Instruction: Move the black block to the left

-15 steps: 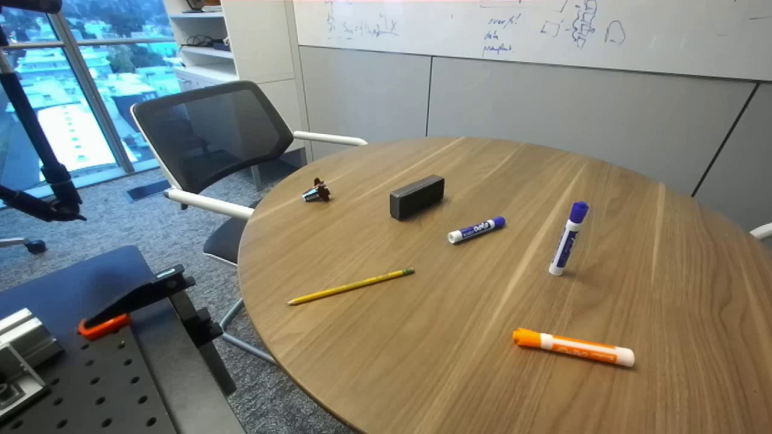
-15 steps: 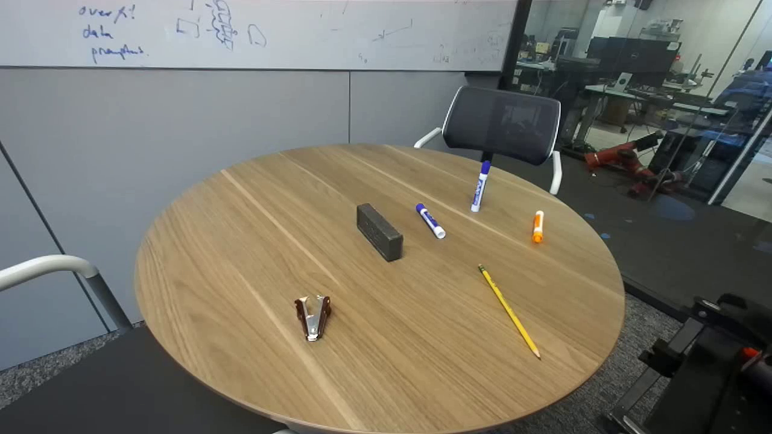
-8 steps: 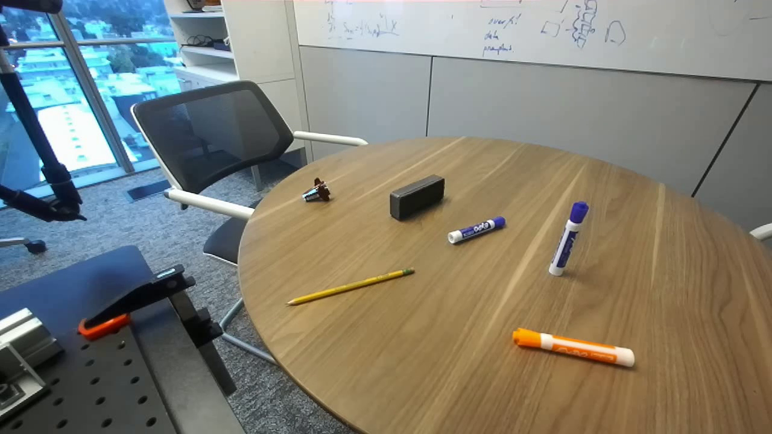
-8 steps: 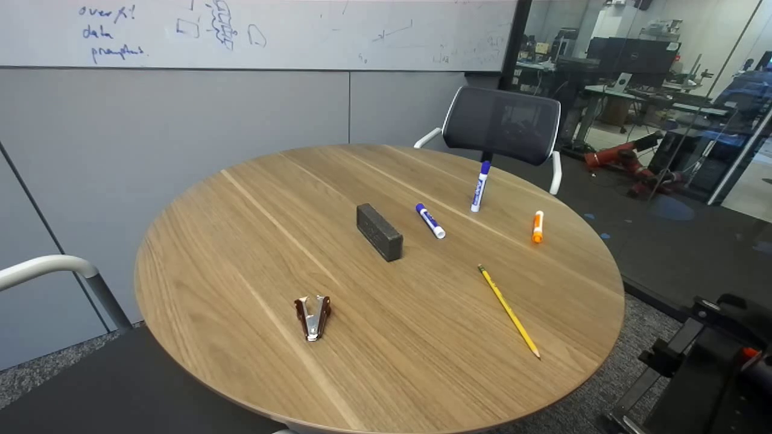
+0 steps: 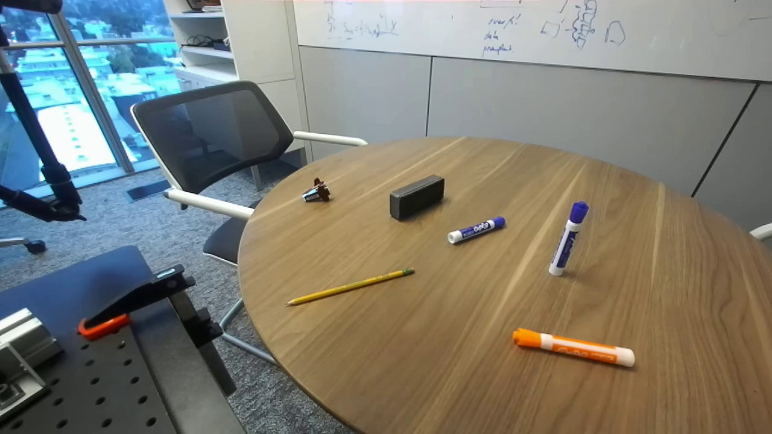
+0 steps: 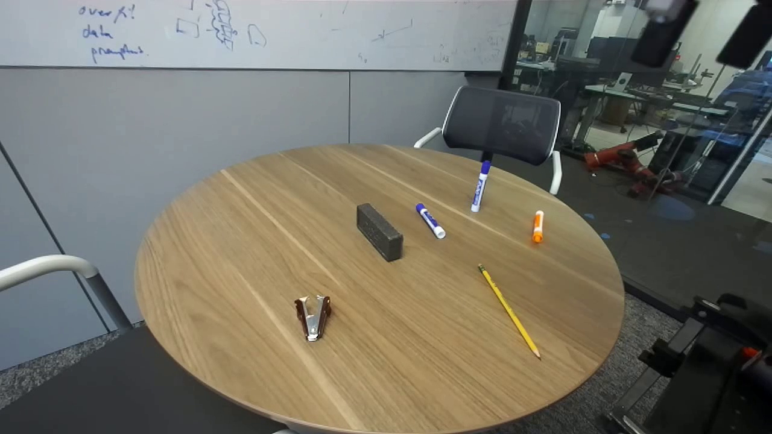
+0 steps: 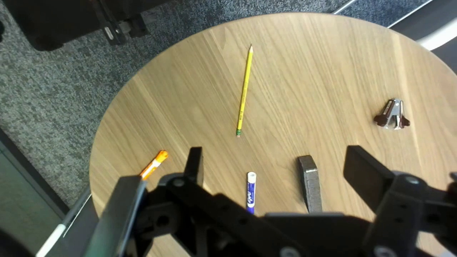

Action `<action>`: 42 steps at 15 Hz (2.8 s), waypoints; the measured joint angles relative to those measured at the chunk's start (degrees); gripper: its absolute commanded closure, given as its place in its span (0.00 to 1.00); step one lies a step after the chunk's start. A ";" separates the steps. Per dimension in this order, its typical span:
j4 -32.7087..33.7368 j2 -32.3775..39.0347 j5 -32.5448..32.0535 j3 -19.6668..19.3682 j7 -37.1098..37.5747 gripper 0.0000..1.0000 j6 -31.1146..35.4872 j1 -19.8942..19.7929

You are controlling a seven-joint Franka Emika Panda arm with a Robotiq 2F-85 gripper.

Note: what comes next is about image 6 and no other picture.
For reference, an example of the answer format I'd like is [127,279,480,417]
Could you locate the black hanging box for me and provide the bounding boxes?
[714,0,772,71]
[629,0,703,71]

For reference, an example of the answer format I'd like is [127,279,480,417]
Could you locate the dark mesh office chair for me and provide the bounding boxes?
[0,254,287,434]

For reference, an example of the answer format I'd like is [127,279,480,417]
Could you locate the orange white marker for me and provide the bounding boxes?
[529,207,548,245]

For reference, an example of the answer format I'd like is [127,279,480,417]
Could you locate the red machine in background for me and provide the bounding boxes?
[583,131,674,200]

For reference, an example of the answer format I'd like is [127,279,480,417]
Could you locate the short blue white marker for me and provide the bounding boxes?
[413,200,449,242]

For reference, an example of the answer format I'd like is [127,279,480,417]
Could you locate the grey mesh office chair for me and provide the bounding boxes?
[413,85,564,198]

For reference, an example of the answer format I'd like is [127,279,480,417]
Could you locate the long blue white marker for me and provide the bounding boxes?
[468,156,494,217]

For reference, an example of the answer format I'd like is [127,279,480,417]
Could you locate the black perforated mount table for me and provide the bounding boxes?
[606,317,772,434]

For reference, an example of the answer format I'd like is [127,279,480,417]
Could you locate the white wall whiteboard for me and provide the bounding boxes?
[0,0,521,73]

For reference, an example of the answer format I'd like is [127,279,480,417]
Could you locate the black rectangular block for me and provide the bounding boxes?
[354,200,405,262]

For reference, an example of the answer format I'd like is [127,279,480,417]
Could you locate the yellow pencil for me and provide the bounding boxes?
[476,266,544,362]

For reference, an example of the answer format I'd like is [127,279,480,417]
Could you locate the black clamp with orange handle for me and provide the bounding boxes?
[690,291,772,389]

